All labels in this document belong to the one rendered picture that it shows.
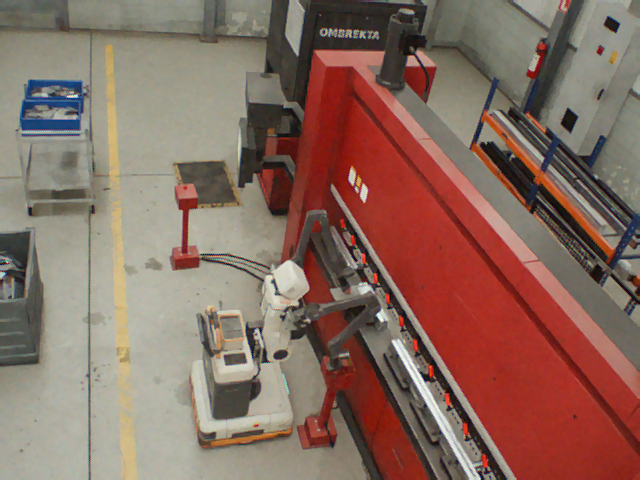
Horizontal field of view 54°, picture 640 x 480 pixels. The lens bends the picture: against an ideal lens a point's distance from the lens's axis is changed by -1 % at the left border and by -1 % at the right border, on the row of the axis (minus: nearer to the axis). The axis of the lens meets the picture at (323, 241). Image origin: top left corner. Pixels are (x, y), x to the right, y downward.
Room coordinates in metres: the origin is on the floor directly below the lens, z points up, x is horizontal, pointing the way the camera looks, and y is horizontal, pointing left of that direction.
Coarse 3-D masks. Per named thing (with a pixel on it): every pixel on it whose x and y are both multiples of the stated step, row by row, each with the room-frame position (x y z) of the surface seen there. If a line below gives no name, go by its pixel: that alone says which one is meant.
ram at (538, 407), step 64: (384, 128) 3.66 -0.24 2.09; (384, 192) 3.40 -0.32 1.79; (384, 256) 3.22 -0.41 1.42; (448, 256) 2.71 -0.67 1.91; (448, 320) 2.55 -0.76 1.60; (512, 320) 2.20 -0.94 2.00; (512, 384) 2.05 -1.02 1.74; (576, 384) 1.81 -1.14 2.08; (512, 448) 1.90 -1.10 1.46; (576, 448) 1.68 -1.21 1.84
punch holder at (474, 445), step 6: (474, 426) 2.12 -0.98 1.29; (468, 432) 2.14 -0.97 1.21; (474, 432) 2.11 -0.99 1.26; (474, 438) 2.09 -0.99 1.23; (480, 438) 2.06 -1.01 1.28; (468, 444) 2.10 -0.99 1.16; (474, 444) 2.07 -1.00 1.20; (480, 444) 2.05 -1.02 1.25; (486, 444) 2.02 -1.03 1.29; (474, 450) 2.06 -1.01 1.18; (486, 450) 2.02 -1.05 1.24; (474, 456) 2.04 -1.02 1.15; (480, 456) 2.02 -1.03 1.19
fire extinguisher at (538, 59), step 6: (546, 42) 8.77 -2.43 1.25; (540, 48) 8.68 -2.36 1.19; (546, 48) 8.71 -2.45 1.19; (534, 54) 8.72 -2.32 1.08; (540, 54) 8.67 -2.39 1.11; (546, 54) 8.73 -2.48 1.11; (534, 60) 8.69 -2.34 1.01; (540, 60) 8.67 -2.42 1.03; (528, 66) 8.81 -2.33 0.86; (534, 66) 8.67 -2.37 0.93; (540, 66) 8.71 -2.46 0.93; (528, 72) 8.70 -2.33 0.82; (534, 72) 8.67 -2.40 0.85; (534, 78) 8.68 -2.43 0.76
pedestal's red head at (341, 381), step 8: (328, 360) 2.82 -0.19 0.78; (344, 360) 2.85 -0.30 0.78; (320, 368) 2.83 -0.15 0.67; (344, 368) 2.80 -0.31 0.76; (328, 376) 2.75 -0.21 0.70; (336, 376) 2.68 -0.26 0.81; (344, 376) 2.70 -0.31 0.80; (352, 376) 2.72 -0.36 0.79; (328, 384) 2.69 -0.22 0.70; (336, 384) 2.68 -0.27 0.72; (344, 384) 2.70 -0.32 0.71
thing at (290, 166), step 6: (264, 156) 4.47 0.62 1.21; (270, 156) 4.49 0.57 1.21; (276, 156) 4.51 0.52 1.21; (282, 156) 4.53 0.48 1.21; (288, 156) 4.55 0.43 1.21; (264, 162) 4.39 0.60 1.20; (270, 162) 4.41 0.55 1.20; (276, 162) 4.50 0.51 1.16; (282, 162) 4.48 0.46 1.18; (288, 162) 4.45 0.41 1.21; (264, 168) 4.38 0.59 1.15; (270, 168) 4.41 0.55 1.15; (288, 168) 4.36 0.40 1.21; (294, 168) 4.38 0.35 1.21; (288, 174) 4.37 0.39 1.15
